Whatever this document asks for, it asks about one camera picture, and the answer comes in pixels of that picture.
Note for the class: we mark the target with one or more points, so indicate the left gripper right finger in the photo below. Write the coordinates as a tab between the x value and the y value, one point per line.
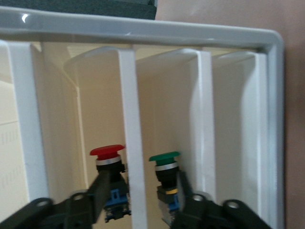
205	214

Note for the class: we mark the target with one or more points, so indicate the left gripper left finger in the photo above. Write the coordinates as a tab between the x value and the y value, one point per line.
59	214

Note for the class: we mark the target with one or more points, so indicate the red mushroom push button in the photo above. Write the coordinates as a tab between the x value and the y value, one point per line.
107	150

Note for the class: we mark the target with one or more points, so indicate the green mushroom push button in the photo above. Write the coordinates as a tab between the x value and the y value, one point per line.
164	157

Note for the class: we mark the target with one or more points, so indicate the white plastic drawer cabinet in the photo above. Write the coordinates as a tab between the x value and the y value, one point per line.
166	31

